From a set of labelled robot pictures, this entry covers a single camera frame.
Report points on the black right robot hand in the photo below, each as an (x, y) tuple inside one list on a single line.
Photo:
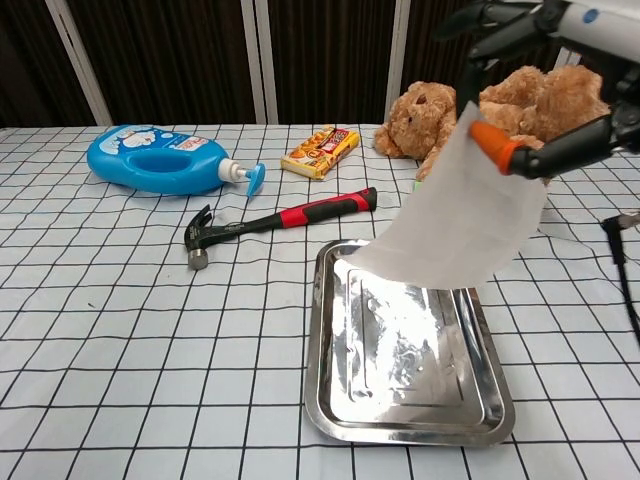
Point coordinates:
[(550, 155)]

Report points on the translucent baking paper sheet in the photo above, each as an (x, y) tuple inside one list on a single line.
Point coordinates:
[(460, 225)]

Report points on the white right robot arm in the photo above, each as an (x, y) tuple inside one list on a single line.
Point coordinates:
[(610, 22)]

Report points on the silver metal tray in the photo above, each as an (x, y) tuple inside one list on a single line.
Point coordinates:
[(400, 370)]

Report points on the green cube block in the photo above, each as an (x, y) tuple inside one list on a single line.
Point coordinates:
[(417, 185)]

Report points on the brown teddy bear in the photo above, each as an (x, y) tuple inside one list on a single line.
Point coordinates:
[(415, 125)]

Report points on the yellow snack box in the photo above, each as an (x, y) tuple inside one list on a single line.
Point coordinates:
[(320, 150)]

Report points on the red black claw hammer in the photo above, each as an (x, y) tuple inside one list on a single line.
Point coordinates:
[(300, 214)]

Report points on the blue detergent pump bottle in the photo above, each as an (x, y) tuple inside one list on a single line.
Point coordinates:
[(165, 165)]

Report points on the white black checked tablecloth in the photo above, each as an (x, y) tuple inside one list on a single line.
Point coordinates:
[(150, 350)]

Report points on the white partition frame post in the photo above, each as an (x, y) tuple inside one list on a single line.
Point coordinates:
[(80, 65), (260, 60), (571, 57), (397, 50)]

